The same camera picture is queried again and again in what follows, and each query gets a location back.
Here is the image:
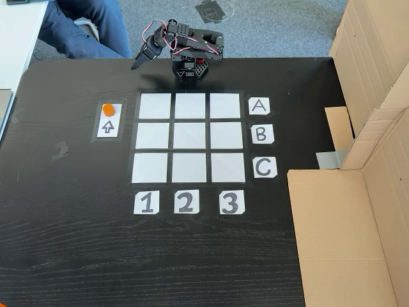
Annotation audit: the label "paper sheet number 2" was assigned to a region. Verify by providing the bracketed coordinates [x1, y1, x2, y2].
[174, 189, 201, 214]

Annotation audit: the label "white chair leg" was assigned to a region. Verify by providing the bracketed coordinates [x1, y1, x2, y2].
[73, 18, 100, 41]

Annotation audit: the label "white grid sheet black tape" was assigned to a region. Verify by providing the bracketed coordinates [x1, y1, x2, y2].
[129, 91, 253, 185]

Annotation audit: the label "red white servo cable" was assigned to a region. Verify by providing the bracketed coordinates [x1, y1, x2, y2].
[141, 20, 169, 44]

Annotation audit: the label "grey tape strip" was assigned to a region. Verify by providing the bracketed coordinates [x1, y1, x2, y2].
[315, 148, 348, 170]

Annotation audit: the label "person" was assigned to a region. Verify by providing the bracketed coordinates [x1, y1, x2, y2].
[37, 0, 133, 60]

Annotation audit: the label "paper sheet letter B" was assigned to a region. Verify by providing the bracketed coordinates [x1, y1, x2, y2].
[251, 123, 275, 145]

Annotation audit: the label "paper sheet letter A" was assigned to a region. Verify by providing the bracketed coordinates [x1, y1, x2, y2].
[248, 97, 271, 115]

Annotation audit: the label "grey flat board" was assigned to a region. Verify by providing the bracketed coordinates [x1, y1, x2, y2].
[0, 88, 16, 141]

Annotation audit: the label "paper sheet letter C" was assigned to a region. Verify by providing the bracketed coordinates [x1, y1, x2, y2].
[253, 156, 277, 178]

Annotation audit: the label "dark flat device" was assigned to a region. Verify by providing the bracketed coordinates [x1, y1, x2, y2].
[6, 0, 49, 6]

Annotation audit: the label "clear tape pieces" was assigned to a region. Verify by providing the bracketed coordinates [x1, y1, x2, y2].
[50, 142, 70, 162]

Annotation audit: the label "brown cardboard screen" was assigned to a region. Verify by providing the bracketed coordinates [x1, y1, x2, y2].
[286, 0, 409, 307]

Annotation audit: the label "black floor tape patch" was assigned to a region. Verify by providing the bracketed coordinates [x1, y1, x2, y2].
[194, 0, 228, 25]

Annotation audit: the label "white arrow paper sheet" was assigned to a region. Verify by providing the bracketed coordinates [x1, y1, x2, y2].
[95, 102, 123, 139]

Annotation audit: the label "paper sheet number 1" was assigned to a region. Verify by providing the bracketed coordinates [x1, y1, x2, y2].
[134, 191, 160, 215]

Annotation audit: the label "paper sheet number 3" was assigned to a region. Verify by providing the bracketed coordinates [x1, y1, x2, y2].
[219, 189, 246, 215]

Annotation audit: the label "white desk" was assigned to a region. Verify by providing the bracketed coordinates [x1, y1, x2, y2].
[0, 0, 58, 92]

